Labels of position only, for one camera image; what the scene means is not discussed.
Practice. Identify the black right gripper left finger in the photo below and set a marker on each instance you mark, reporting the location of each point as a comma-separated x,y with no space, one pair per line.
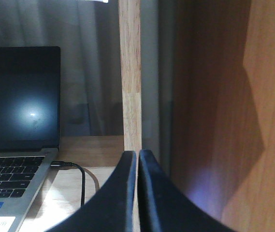
111,207

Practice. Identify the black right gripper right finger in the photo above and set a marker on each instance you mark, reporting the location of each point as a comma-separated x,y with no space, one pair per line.
163,208

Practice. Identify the wooden shelf unit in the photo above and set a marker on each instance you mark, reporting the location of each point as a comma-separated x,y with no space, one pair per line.
197,86

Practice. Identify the grey laptop with stickers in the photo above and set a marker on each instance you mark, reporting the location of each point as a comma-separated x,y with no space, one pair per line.
29,126

